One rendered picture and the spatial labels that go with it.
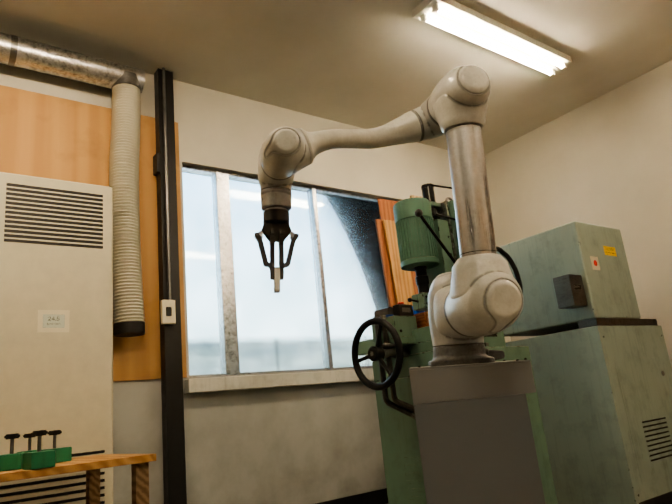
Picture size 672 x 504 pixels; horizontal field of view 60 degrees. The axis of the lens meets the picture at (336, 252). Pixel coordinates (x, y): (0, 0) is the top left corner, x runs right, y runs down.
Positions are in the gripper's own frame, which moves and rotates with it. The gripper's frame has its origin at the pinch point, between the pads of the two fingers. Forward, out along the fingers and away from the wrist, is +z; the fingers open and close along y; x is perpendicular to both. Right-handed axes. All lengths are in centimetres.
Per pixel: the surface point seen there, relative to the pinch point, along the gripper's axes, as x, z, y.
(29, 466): -40, 51, 71
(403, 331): -69, 10, -60
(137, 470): -54, 56, 41
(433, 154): -280, -154, -168
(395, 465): -85, 65, -59
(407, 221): -81, -40, -69
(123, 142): -152, -100, 65
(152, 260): -170, -38, 50
